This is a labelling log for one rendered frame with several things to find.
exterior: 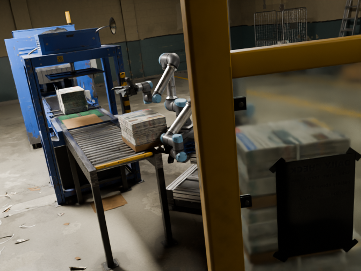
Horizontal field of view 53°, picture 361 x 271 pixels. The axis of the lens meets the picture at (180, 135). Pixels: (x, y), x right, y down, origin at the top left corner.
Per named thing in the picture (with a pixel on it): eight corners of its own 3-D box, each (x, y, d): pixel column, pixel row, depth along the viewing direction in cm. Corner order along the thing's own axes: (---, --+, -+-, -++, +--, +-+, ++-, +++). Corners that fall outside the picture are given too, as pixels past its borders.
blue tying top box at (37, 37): (101, 47, 381) (98, 27, 375) (42, 55, 359) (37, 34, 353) (92, 46, 421) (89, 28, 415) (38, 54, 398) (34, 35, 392)
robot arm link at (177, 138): (166, 134, 262) (168, 149, 266) (175, 137, 254) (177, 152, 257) (175, 132, 267) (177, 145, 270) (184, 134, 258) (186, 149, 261)
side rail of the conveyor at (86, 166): (99, 185, 259) (96, 169, 256) (91, 187, 257) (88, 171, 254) (69, 140, 377) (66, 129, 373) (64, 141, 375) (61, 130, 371)
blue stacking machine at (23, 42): (109, 133, 634) (87, 7, 572) (31, 151, 585) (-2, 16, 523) (91, 117, 766) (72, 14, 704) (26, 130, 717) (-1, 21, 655)
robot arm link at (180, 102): (180, 116, 325) (179, 101, 321) (172, 114, 336) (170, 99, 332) (191, 113, 332) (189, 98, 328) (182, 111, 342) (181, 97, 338)
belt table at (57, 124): (120, 127, 397) (118, 118, 394) (59, 140, 372) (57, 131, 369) (104, 115, 458) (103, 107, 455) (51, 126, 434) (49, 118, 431)
